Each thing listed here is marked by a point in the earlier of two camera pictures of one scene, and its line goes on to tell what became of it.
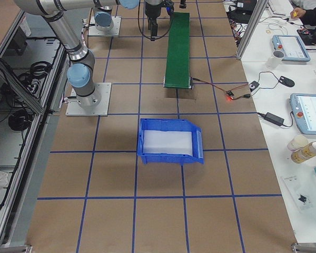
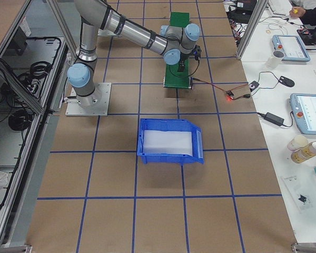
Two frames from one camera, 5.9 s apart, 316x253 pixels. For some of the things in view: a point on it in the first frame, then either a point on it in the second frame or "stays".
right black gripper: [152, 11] -> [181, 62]
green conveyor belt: [177, 68] stays
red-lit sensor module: [230, 94] stays
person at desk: [315, 17] stays
